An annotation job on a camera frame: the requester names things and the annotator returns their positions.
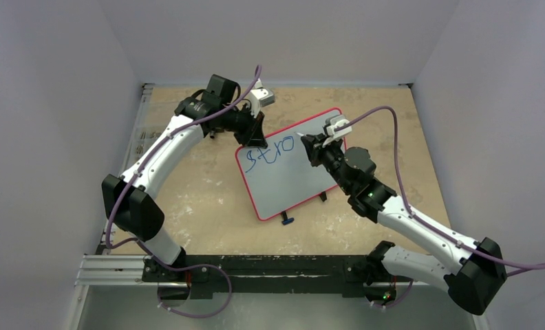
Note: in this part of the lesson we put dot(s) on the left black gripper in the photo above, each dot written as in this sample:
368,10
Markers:
249,126

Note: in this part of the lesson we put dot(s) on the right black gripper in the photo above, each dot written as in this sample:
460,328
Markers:
324,152

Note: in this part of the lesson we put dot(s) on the pink framed whiteboard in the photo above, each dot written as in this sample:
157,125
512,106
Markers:
280,176

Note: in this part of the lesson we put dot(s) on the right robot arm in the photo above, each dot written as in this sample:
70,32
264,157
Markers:
470,271

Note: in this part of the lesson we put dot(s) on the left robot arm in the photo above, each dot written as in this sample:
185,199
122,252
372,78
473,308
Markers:
130,198

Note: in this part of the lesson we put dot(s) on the blue marker cap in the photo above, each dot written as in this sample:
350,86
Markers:
287,221

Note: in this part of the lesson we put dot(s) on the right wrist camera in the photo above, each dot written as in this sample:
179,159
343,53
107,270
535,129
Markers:
335,129

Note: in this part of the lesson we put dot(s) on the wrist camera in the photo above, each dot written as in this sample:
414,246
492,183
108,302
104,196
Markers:
335,129
260,97

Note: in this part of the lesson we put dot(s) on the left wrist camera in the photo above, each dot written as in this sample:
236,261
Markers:
260,97

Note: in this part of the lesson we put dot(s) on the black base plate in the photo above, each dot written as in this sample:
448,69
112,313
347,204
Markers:
350,276

